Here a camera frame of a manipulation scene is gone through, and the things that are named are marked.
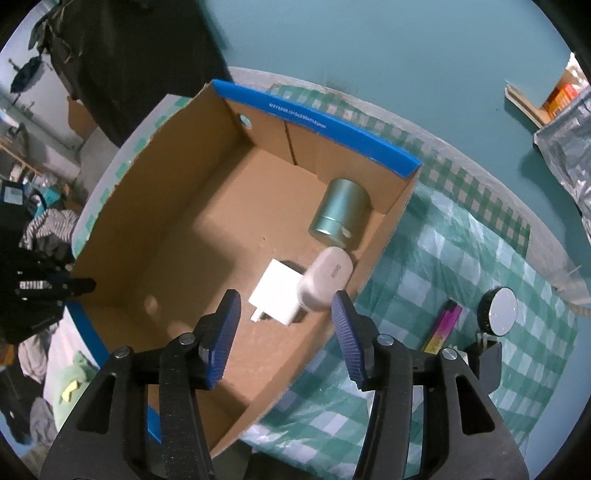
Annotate white oval case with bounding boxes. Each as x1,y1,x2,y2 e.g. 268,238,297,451
297,246,353,312

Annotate white plug charger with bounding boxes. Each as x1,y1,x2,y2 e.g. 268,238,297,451
249,259,303,326

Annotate pink yellow lighter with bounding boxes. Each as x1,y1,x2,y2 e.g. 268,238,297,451
423,299,463,354

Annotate green metal tin can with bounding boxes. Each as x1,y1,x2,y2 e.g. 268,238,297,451
308,178,370,250

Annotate round white black device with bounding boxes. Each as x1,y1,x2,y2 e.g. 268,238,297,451
477,286,518,337

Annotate dark grey power adapter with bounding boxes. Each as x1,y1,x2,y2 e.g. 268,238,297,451
465,333,503,395

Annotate green checkered tablecloth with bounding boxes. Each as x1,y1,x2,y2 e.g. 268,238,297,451
73,82,581,480

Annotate blue brown cardboard box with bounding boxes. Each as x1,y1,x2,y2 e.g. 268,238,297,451
64,78,423,458

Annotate black hanging clothes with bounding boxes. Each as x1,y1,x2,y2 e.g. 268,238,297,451
29,0,231,146

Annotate grey plastic curtain sheet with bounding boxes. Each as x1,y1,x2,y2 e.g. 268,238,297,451
534,86,591,221

